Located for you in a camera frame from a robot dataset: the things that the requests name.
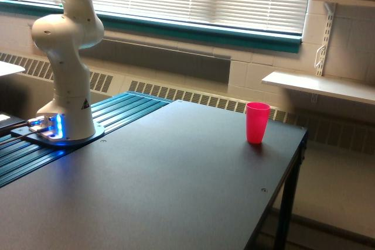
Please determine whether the black table leg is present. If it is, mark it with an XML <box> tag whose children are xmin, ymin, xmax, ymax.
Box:
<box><xmin>273</xmin><ymin>132</ymin><xmax>308</xmax><ymax>249</ymax></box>

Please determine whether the pink plastic cup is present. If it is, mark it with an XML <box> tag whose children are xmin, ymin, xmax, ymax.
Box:
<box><xmin>246</xmin><ymin>102</ymin><xmax>271</xmax><ymax>144</ymax></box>

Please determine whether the white side table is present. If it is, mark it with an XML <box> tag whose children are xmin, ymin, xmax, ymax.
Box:
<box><xmin>0</xmin><ymin>61</ymin><xmax>25</xmax><ymax>77</ymax></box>

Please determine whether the white shelf rail bracket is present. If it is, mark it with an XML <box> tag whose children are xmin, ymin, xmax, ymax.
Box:
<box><xmin>314</xmin><ymin>0</ymin><xmax>336</xmax><ymax>76</ymax></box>

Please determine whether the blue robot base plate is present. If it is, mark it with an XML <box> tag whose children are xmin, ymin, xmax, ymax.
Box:
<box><xmin>10</xmin><ymin>122</ymin><xmax>104</xmax><ymax>148</ymax></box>

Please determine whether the white wall shelf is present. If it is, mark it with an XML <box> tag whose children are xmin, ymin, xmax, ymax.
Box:
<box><xmin>261</xmin><ymin>71</ymin><xmax>374</xmax><ymax>105</ymax></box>

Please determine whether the upper wall shelf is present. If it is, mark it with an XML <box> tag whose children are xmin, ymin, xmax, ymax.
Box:
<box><xmin>313</xmin><ymin>0</ymin><xmax>375</xmax><ymax>8</ymax></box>

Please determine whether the black cable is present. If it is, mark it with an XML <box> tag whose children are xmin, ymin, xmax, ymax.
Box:
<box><xmin>0</xmin><ymin>121</ymin><xmax>39</xmax><ymax>146</ymax></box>

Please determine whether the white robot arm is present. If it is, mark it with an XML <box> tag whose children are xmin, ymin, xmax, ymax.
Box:
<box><xmin>32</xmin><ymin>0</ymin><xmax>104</xmax><ymax>142</ymax></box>

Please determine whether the baseboard heater vent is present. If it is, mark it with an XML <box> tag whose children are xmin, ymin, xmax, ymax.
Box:
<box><xmin>1</xmin><ymin>53</ymin><xmax>374</xmax><ymax>155</ymax></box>

